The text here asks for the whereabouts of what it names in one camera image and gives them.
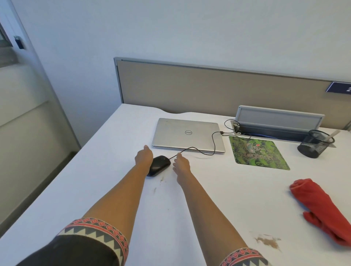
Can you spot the person's left hand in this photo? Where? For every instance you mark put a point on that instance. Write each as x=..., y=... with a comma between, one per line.
x=143, y=158

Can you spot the person's right hand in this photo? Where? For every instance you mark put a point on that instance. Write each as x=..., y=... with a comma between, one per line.
x=181, y=167

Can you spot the person's right fingers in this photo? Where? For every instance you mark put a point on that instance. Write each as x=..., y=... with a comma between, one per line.
x=179, y=156

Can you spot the person's left fingers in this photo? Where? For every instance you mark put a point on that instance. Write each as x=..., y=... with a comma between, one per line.
x=146, y=148

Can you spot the person's left forearm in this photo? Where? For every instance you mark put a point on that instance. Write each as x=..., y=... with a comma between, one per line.
x=120, y=196

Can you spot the person's right forearm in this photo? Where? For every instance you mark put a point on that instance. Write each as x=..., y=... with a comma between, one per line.
x=209, y=213

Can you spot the black computer mouse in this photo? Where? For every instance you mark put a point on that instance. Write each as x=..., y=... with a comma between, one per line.
x=159, y=165

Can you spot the silver laptop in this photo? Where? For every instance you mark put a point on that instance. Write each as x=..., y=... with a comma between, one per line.
x=189, y=134

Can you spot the white plug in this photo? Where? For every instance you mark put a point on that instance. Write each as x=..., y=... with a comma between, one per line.
x=236, y=127

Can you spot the beige desk partition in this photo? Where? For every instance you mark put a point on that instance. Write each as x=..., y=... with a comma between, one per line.
x=208, y=87

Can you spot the green printed mouse pad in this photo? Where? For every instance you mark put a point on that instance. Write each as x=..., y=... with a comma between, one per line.
x=257, y=153

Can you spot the black patterned left sleeve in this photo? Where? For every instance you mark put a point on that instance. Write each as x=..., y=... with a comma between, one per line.
x=79, y=246

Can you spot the black patterned sleeve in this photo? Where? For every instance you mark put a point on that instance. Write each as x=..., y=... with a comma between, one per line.
x=244, y=259
x=79, y=246

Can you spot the black patterned right sleeve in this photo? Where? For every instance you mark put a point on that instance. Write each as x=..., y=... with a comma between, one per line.
x=244, y=259

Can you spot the black mesh pen holder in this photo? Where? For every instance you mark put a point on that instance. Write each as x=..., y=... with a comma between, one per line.
x=312, y=146

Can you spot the red cloth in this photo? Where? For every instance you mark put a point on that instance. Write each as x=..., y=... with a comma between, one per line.
x=319, y=204

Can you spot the pale flat stick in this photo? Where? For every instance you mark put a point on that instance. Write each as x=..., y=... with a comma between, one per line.
x=333, y=134

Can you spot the blue label sign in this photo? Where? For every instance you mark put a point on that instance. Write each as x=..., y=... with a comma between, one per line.
x=339, y=87

